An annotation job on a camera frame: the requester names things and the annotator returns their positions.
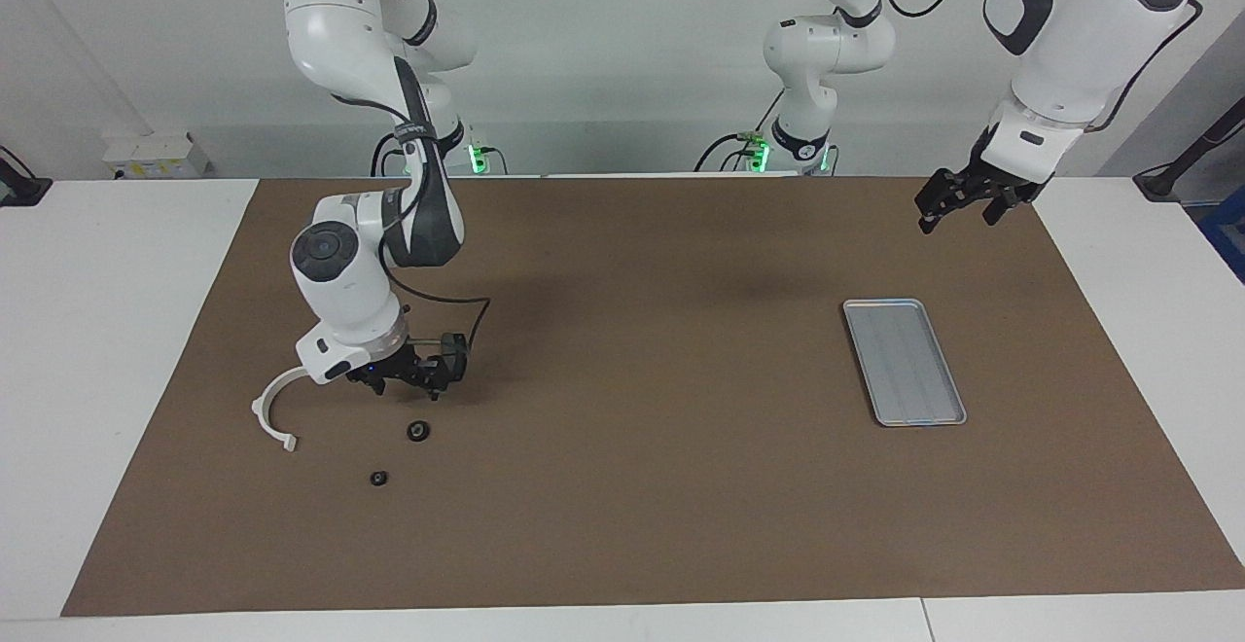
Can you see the white semicircular bracket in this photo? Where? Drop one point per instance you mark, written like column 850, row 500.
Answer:
column 290, row 445

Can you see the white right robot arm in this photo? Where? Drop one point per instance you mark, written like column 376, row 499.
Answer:
column 340, row 272

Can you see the black stand with pole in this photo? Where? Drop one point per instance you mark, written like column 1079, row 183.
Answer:
column 1162, row 183

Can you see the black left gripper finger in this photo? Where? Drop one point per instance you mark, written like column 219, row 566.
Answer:
column 1000, row 209
column 942, row 196

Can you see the silver metal tray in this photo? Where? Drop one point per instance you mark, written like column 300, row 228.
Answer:
column 905, row 365

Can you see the blue crate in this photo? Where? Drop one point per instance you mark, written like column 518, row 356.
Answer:
column 1230, row 233

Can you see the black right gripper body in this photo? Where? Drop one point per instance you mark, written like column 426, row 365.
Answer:
column 399, row 366

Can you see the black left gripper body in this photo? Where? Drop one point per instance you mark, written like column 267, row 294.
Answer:
column 992, row 183

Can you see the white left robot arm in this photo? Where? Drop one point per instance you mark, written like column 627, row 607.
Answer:
column 1070, row 39

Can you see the black clamp mount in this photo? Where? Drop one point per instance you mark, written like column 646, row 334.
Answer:
column 19, row 193

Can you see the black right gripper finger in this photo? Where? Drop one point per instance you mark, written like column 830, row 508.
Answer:
column 437, row 384
column 374, row 386

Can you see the brown table mat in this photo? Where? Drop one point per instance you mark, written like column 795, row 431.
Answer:
column 622, row 486

